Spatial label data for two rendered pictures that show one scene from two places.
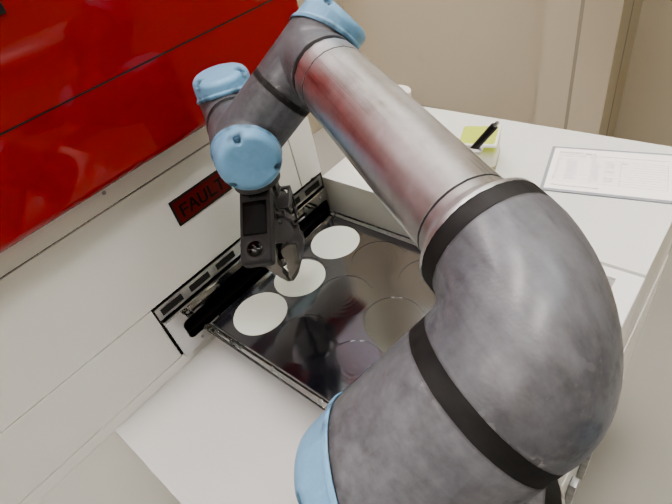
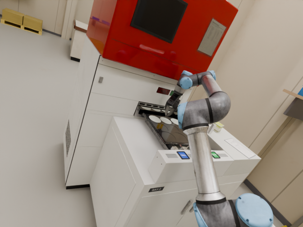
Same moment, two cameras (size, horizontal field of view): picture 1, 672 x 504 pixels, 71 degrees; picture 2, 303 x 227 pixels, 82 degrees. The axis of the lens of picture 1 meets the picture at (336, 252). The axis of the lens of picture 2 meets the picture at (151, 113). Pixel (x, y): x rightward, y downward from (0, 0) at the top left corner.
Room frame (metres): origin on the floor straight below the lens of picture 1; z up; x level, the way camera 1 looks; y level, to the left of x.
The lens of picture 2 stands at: (-0.63, 0.09, 1.44)
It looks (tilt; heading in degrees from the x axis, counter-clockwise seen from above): 22 degrees down; 5
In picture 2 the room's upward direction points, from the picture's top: 24 degrees clockwise
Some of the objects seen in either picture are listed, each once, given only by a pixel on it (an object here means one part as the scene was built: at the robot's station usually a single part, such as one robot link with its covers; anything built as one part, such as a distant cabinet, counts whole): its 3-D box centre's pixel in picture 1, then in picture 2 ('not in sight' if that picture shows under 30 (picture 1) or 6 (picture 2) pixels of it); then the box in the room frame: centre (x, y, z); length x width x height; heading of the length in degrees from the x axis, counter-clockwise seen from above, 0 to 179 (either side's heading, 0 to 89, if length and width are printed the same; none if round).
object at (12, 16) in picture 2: not in sight; (23, 21); (4.82, 5.91, 0.20); 1.17 x 0.84 x 0.41; 127
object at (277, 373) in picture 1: (274, 371); (153, 126); (0.47, 0.14, 0.90); 0.37 x 0.01 x 0.01; 41
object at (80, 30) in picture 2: not in sight; (108, 50); (5.22, 2.86, 0.46); 2.40 x 1.94 x 0.92; 127
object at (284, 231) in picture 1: (266, 203); (175, 98); (0.63, 0.09, 1.10); 0.09 x 0.08 x 0.12; 172
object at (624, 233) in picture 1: (493, 195); (213, 138); (0.77, -0.35, 0.89); 0.62 x 0.35 x 0.14; 41
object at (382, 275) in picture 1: (343, 296); (172, 128); (0.59, 0.01, 0.90); 0.34 x 0.34 x 0.01; 41
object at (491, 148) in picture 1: (478, 149); (216, 126); (0.78, -0.32, 1.00); 0.07 x 0.07 x 0.07; 59
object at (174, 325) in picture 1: (259, 264); (158, 114); (0.74, 0.16, 0.89); 0.44 x 0.02 x 0.10; 131
